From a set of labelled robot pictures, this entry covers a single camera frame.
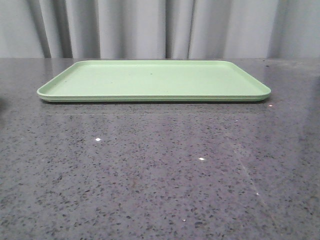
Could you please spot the light green plastic tray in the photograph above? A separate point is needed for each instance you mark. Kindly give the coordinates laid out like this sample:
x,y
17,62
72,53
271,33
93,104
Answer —
x,y
153,81

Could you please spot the grey background curtain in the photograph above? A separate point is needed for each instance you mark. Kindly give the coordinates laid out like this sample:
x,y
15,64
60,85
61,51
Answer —
x,y
160,29

